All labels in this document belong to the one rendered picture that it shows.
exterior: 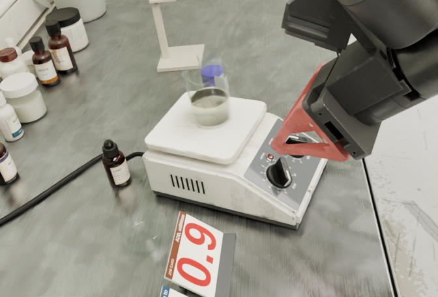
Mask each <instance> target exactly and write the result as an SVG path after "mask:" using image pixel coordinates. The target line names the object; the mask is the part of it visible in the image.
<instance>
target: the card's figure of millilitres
mask: <svg viewBox="0 0 438 297"><path fill-rule="evenodd" d="M218 235H219V232H218V231H215V230H214V229H211V228H210V227H208V226H206V225H204V224H202V223H200V222H198V221H196V220H194V219H192V218H190V217H188V216H186V219H185V223H184V228H183V232H182V237H181V243H180V246H179V252H178V255H177V261H176V264H175V269H174V273H173V278H175V279H178V280H179V281H182V282H183V283H186V284H187V285H190V286H192V287H194V288H196V289H198V290H200V291H202V292H204V293H206V294H209V295H210V293H211V284H212V275H213V270H214V262H215V257H216V248H217V243H218Z"/></svg>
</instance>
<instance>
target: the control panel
mask: <svg viewBox="0 0 438 297"><path fill-rule="evenodd" d="M282 122H283V121H282V120H281V119H279V118H278V119H277V120H276V122H275V123H274V125H273V127H272V128H271V130H270V132H269V134H268V135H267V137H266V138H265V140H264V142H263V144H262V145H261V147H260V148H259V150H258V152H257V154H256V155H255V157H254V159H253V160H252V162H251V164H250V165H249V167H248V168H247V170H246V172H245V174H244V176H243V177H244V178H246V179H247V180H249V181H250V182H252V183H253V184H255V185H256V186H258V187H260V188H261V189H262V190H265V191H266V192H267V193H269V194H271V195H272V196H274V197H275V198H277V199H278V200H280V201H281V202H283V203H285V204H286V205H287V206H289V207H291V208H292V209H294V210H296V211H297V210H298V209H299V207H300V204H301V202H302V200H303V198H304V196H305V194H306V191H307V189H308V187H309V185H310V182H311V181H312V179H313V176H314V174H315V172H316V169H317V167H318V165H319V162H320V161H321V158H318V157H313V156H303V157H301V158H296V157H293V156H291V155H284V154H278V153H277V152H276V151H275V150H274V149H273V148H272V147H271V145H270V143H271V142H272V140H273V139H274V137H275V136H276V134H277V133H278V132H279V130H280V128H281V127H282ZM290 135H297V136H301V137H307V138H309V137H308V136H306V135H304V134H303V133H295V134H290ZM310 139H311V138H310ZM312 143H316V142H315V141H314V140H313V139H312ZM268 154H272V155H273V156H274V158H273V160H270V159H268V157H267V155H268ZM280 157H283V158H285V160H286V162H287V165H288V168H289V171H290V172H291V174H292V177H293V181H292V183H291V185H290V186H289V187H287V188H279V187H276V186H275V185H273V184H272V183H271V182H270V181H269V179H268V177H267V169H268V168H269V166H271V165H272V164H275V163H276V162H277V160H278V159H279V158H280Z"/></svg>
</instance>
